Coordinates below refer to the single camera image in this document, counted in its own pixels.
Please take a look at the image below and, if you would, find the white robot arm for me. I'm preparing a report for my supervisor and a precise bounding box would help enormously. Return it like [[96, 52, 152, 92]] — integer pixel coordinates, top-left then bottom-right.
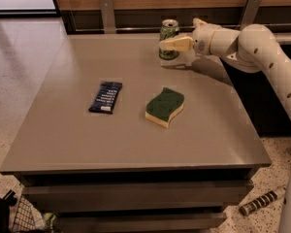
[[159, 18, 291, 233]]

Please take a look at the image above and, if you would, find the green soda can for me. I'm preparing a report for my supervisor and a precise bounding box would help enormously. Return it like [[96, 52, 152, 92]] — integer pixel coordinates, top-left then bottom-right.
[[159, 18, 179, 60]]

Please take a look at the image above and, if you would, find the green and yellow sponge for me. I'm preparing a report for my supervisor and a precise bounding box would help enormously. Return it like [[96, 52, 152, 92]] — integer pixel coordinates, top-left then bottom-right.
[[145, 87, 184, 129]]

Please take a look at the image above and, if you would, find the wire mesh basket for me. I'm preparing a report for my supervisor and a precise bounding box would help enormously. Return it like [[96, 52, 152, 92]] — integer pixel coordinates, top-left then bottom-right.
[[11, 196, 36, 233]]

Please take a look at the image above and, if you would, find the dark blue snack packet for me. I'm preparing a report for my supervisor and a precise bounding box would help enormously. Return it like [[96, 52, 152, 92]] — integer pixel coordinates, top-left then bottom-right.
[[88, 82, 122, 115]]

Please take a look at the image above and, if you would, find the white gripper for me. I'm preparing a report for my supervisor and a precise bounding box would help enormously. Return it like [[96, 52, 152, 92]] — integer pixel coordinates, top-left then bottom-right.
[[159, 18, 221, 55]]

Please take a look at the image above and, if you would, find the lower grey drawer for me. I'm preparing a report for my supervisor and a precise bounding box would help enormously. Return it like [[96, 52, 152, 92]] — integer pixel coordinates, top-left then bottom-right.
[[55, 213, 226, 233]]

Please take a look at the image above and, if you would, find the metal rail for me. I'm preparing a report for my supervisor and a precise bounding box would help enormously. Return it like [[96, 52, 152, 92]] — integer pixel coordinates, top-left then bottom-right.
[[75, 22, 291, 33]]

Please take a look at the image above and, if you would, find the grey drawer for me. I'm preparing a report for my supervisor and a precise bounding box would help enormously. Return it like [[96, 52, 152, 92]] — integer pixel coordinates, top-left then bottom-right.
[[55, 213, 226, 233], [23, 181, 253, 213]]

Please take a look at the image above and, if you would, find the left metal bracket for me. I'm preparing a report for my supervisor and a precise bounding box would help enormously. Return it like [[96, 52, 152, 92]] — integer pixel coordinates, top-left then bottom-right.
[[99, 0, 116, 34]]

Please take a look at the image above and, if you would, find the black white striped handle tool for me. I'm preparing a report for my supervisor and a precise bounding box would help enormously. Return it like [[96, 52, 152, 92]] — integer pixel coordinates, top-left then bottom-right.
[[239, 185, 286, 216]]

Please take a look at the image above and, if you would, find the upper grey drawer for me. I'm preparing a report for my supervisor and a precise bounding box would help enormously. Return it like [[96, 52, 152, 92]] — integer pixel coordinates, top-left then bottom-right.
[[23, 181, 253, 213]]

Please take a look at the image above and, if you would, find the black object bottom left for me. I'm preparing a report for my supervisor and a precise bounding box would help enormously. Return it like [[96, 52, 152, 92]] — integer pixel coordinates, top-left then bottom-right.
[[0, 190, 17, 233]]

